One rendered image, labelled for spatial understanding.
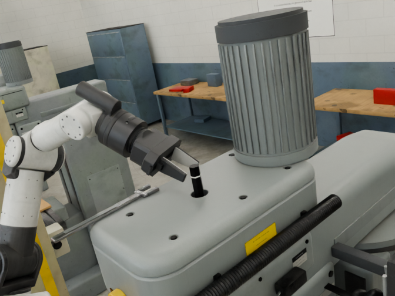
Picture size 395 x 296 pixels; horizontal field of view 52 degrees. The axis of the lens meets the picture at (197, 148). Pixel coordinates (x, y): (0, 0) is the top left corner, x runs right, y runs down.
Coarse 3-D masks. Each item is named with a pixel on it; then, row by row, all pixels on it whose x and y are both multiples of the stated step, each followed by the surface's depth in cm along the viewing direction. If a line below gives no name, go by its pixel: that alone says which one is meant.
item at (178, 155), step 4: (176, 148) 86; (176, 152) 87; (180, 152) 86; (184, 152) 86; (172, 156) 88; (176, 156) 87; (180, 156) 87; (184, 156) 86; (188, 156) 86; (176, 160) 88; (180, 160) 87; (184, 160) 87; (188, 160) 86; (192, 160) 86; (196, 160) 86; (184, 164) 87; (188, 164) 87
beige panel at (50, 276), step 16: (0, 112) 218; (0, 128) 219; (0, 144) 220; (0, 160) 221; (0, 176) 223; (0, 192) 224; (0, 208) 225; (48, 240) 246; (48, 256) 248; (48, 272) 249; (32, 288) 244; (48, 288) 251; (64, 288) 258
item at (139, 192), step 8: (136, 192) 89; (144, 192) 89; (152, 192) 89; (128, 200) 86; (112, 208) 84; (96, 216) 82; (104, 216) 82; (80, 224) 80; (88, 224) 80; (64, 232) 78; (72, 232) 78; (56, 240) 76
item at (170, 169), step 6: (162, 162) 82; (168, 162) 81; (156, 168) 82; (162, 168) 82; (168, 168) 82; (174, 168) 81; (168, 174) 82; (174, 174) 82; (180, 174) 81; (186, 174) 81; (180, 180) 82
